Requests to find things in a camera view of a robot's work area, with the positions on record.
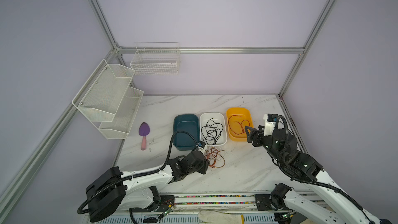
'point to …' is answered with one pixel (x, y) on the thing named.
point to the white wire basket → (156, 58)
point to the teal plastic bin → (189, 123)
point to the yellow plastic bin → (237, 118)
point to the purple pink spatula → (144, 130)
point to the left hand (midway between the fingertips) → (206, 162)
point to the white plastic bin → (218, 117)
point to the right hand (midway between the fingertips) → (250, 126)
